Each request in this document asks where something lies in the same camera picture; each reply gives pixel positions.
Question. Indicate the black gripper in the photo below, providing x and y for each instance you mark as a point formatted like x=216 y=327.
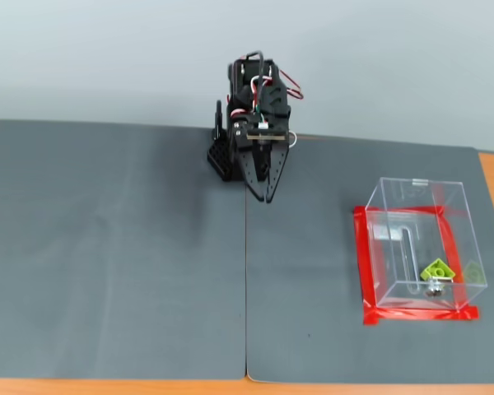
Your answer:
x=258 y=166

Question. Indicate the green lego block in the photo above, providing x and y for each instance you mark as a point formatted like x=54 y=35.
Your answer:
x=436 y=269

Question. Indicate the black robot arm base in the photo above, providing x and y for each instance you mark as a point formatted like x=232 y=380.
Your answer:
x=222 y=160

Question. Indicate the silver box lock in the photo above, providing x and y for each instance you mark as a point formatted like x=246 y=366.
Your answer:
x=434 y=290

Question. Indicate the transparent acrylic box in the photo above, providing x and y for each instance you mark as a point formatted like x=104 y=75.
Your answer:
x=469 y=230

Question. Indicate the grey foam mat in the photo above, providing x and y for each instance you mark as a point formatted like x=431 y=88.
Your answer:
x=313 y=247
x=86 y=247

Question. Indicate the red tape strip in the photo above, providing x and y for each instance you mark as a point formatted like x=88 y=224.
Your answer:
x=453 y=247
x=364 y=263
x=416 y=316

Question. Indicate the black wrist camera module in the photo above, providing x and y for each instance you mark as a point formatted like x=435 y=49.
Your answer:
x=267 y=136

